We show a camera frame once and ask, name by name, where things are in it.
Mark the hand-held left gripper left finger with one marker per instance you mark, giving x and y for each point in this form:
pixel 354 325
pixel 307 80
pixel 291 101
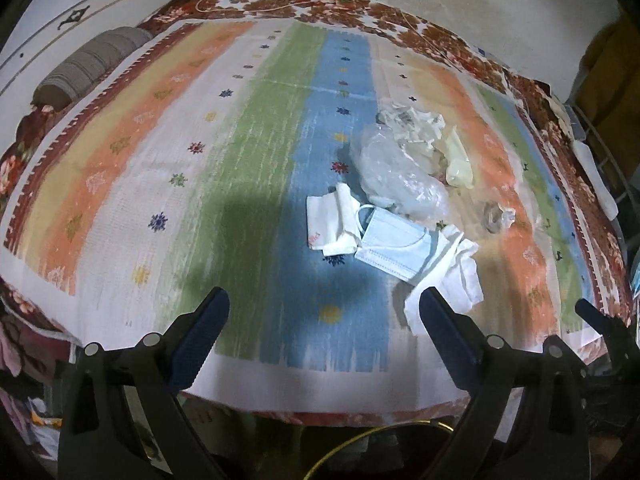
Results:
pixel 202 327

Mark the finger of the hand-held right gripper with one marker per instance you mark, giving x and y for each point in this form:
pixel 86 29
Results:
pixel 607 325

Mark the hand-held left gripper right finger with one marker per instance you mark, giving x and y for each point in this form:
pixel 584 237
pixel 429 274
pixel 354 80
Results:
pixel 447 332

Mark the white tissue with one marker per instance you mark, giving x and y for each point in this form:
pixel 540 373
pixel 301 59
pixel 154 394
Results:
pixel 457 270

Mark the blue face mask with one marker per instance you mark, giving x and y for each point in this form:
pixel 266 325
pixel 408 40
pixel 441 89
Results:
pixel 395 245

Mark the dark bin with gold rim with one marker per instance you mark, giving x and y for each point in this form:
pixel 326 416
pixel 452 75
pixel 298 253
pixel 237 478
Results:
pixel 395 460

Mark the white napkin with red print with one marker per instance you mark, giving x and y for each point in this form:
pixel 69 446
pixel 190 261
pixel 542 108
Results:
pixel 330 220

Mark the cream rubber glove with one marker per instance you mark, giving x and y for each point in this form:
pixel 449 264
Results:
pixel 457 160

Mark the printed paper wrapper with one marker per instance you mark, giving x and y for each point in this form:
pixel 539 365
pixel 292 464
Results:
pixel 412 120

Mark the blue printed cloth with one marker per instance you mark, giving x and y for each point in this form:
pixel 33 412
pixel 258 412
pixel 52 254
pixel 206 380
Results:
pixel 636 282

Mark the small clear crumpled wrapper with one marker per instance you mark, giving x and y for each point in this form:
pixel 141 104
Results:
pixel 495 217

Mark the striped colourful bed cover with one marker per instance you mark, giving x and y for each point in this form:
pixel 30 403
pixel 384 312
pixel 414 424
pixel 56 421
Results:
pixel 210 170
pixel 450 35

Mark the clear plastic bag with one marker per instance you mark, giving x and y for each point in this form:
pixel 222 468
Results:
pixel 395 170

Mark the yellow brown bag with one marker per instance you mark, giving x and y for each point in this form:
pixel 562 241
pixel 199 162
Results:
pixel 612 60

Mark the grey ribbed bolster pillow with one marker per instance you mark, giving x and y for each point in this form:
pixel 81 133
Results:
pixel 90 65

